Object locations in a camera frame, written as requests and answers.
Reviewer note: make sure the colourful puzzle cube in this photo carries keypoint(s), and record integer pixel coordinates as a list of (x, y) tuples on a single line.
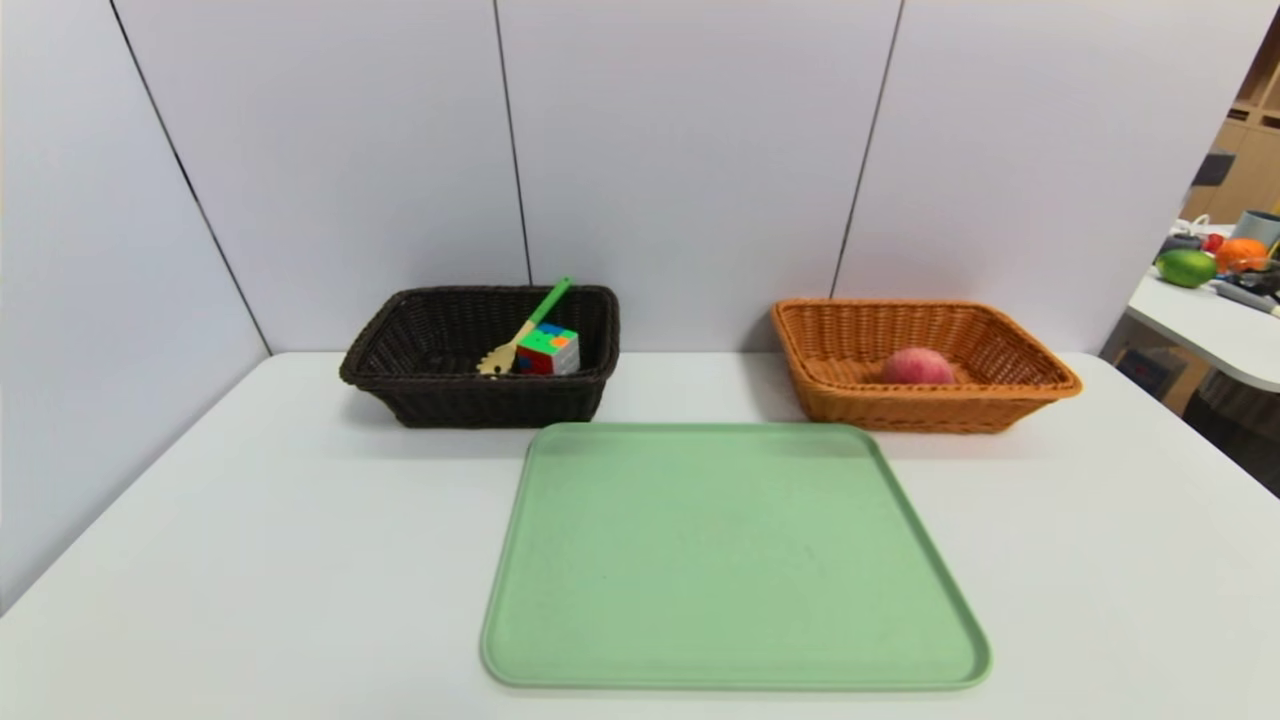
[(548, 350)]

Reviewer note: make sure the red peach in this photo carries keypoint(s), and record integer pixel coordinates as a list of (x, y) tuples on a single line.
[(917, 366)]

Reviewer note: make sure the dark brown wicker basket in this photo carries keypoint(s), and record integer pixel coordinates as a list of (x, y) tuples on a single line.
[(440, 400)]

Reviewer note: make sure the orange wicker basket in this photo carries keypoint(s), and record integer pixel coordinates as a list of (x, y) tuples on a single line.
[(900, 408)]

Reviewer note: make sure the light green plastic tray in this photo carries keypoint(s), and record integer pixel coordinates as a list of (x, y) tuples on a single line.
[(740, 580)]

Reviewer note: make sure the dark box under table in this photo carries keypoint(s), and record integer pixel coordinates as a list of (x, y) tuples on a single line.
[(1145, 368)]

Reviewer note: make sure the green round fruit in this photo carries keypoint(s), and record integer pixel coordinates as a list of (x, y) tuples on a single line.
[(1186, 268)]

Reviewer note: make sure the white side table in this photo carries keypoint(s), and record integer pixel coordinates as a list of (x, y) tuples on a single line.
[(1210, 330)]

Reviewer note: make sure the small red fruit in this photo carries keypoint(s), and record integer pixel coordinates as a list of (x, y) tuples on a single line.
[(1213, 242)]

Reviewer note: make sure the grey flat device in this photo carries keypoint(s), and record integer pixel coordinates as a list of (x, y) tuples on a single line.
[(1245, 297)]

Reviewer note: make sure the orange round fruit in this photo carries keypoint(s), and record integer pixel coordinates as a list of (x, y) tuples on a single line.
[(1240, 253)]

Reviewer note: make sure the teal cup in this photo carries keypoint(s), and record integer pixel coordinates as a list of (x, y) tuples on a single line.
[(1260, 228)]

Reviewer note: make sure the wooden shelf unit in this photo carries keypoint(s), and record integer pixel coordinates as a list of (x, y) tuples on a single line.
[(1255, 150)]

